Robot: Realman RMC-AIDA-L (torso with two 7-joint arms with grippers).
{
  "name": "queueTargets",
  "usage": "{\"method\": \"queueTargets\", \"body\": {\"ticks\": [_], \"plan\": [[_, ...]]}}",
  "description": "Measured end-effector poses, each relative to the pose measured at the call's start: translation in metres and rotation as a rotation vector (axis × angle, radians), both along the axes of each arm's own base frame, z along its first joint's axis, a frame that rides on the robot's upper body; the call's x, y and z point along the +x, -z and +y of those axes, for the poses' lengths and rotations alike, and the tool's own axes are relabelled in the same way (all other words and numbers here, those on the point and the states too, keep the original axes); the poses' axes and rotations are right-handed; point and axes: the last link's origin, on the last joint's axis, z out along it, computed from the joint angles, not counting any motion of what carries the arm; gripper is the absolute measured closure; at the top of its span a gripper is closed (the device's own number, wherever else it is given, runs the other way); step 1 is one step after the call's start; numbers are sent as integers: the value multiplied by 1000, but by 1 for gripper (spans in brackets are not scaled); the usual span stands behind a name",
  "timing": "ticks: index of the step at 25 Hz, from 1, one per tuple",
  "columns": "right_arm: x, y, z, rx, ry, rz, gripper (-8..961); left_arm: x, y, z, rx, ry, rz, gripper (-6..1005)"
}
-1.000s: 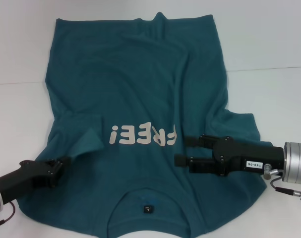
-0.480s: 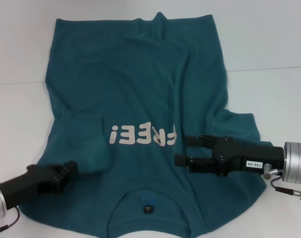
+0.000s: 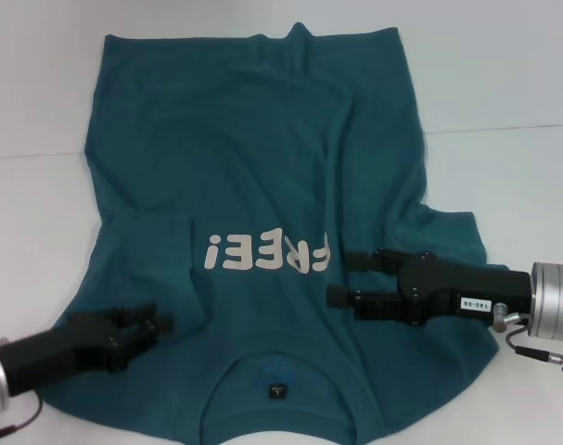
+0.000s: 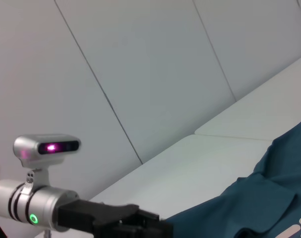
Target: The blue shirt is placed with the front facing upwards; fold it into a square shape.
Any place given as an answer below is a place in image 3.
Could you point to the teal t-shirt with FREE print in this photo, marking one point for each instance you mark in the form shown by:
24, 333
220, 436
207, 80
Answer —
244, 162

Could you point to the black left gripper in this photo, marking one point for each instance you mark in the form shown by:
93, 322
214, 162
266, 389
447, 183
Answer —
54, 347

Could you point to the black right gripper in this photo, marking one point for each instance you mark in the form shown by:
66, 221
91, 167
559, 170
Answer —
480, 289

